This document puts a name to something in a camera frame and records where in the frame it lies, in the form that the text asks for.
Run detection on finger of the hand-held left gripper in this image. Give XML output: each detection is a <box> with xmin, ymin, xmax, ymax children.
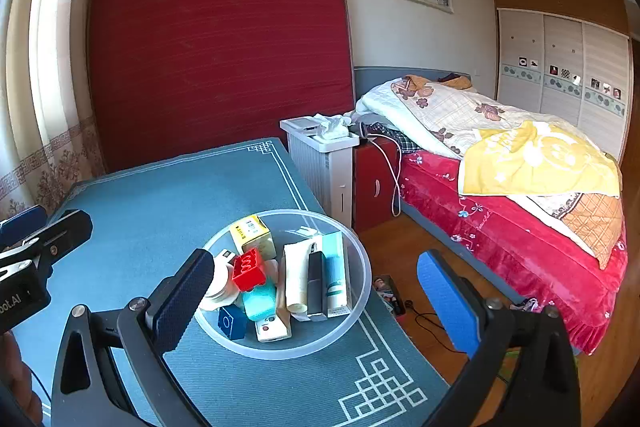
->
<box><xmin>0</xmin><ymin>205</ymin><xmax>48</xmax><ymax>248</ymax></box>
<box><xmin>0</xmin><ymin>209</ymin><xmax>94</xmax><ymax>278</ymax></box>

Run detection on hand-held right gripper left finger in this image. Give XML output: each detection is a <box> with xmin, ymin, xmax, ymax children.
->
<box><xmin>50</xmin><ymin>248</ymin><xmax>216</xmax><ymax>427</ymax></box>

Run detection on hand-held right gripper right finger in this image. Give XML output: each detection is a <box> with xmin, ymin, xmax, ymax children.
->
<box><xmin>416</xmin><ymin>249</ymin><xmax>583</xmax><ymax>427</ymax></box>

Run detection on blue toy brick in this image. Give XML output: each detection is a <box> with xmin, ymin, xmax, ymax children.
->
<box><xmin>217</xmin><ymin>303</ymin><xmax>249</xmax><ymax>340</ymax></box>

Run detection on red toy brick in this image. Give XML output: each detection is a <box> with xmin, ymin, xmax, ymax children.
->
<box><xmin>231</xmin><ymin>248</ymin><xmax>267</xmax><ymax>292</ymax></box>

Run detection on teal dental floss case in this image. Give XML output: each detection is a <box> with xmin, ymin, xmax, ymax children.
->
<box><xmin>243</xmin><ymin>279</ymin><xmax>278</xmax><ymax>322</ymax></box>

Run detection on white remote control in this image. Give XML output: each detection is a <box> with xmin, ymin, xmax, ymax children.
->
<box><xmin>255</xmin><ymin>257</ymin><xmax>293</xmax><ymax>343</ymax></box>

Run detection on yellow medicine box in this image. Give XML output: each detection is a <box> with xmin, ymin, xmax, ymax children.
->
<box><xmin>231</xmin><ymin>214</ymin><xmax>277</xmax><ymax>260</ymax></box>

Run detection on white tube cream cap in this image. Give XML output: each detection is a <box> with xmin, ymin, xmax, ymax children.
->
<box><xmin>284</xmin><ymin>241</ymin><xmax>313</xmax><ymax>315</ymax></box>

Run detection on white blue medicine box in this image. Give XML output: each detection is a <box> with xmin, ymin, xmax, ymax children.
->
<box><xmin>321</xmin><ymin>231</ymin><xmax>351</xmax><ymax>318</ymax></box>

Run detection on clear plastic bowl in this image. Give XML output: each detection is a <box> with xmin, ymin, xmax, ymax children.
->
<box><xmin>194</xmin><ymin>208</ymin><xmax>373</xmax><ymax>360</ymax></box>

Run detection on black phone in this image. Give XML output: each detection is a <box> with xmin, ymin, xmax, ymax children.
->
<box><xmin>306</xmin><ymin>251</ymin><xmax>328</xmax><ymax>322</ymax></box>

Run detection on teal mat covered desktop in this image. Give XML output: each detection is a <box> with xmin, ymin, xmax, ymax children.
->
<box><xmin>10</xmin><ymin>137</ymin><xmax>451</xmax><ymax>427</ymax></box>

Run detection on small open floor box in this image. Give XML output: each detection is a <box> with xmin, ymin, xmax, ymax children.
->
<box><xmin>372</xmin><ymin>274</ymin><xmax>408</xmax><ymax>318</ymax></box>

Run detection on red floral bedspread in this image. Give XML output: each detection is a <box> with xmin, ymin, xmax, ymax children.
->
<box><xmin>397</xmin><ymin>149</ymin><xmax>628</xmax><ymax>355</ymax></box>

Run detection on green flat object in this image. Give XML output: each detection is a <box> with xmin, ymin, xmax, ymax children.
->
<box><xmin>497</xmin><ymin>347</ymin><xmax>521</xmax><ymax>383</ymax></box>

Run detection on red nightstand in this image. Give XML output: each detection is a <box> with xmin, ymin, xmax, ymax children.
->
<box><xmin>352</xmin><ymin>136</ymin><xmax>401</xmax><ymax>233</ymax></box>

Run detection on beige patterned curtain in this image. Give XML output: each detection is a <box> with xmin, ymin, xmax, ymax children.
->
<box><xmin>0</xmin><ymin>0</ymin><xmax>136</xmax><ymax>228</ymax></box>

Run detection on yellow towel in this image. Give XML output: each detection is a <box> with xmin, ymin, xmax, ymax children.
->
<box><xmin>458</xmin><ymin>121</ymin><xmax>623</xmax><ymax>198</ymax></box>

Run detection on dark plaid cloth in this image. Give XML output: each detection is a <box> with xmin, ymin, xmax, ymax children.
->
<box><xmin>360</xmin><ymin>122</ymin><xmax>421</xmax><ymax>152</ymax></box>

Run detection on white bedside cabinet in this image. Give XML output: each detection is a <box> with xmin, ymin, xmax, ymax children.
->
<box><xmin>280</xmin><ymin>117</ymin><xmax>361</xmax><ymax>230</ymax></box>

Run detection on floral checked quilt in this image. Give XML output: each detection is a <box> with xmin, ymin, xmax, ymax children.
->
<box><xmin>356</xmin><ymin>76</ymin><xmax>626</xmax><ymax>270</ymax></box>

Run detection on white crumpled tissues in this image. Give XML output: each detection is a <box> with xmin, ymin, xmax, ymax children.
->
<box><xmin>312</xmin><ymin>113</ymin><xmax>353</xmax><ymax>138</ymax></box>

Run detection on red mattress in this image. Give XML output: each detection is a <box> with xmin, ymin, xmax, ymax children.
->
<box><xmin>87</xmin><ymin>0</ymin><xmax>357</xmax><ymax>172</ymax></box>

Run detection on grey blue headboard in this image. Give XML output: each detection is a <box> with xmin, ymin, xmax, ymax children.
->
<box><xmin>354</xmin><ymin>67</ymin><xmax>473</xmax><ymax>112</ymax></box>

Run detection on wardrobe with sliding doors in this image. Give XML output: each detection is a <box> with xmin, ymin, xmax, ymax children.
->
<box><xmin>491</xmin><ymin>0</ymin><xmax>632</xmax><ymax>162</ymax></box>

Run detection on white charging cable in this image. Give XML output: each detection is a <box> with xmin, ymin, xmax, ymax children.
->
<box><xmin>370</xmin><ymin>138</ymin><xmax>403</xmax><ymax>218</ymax></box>

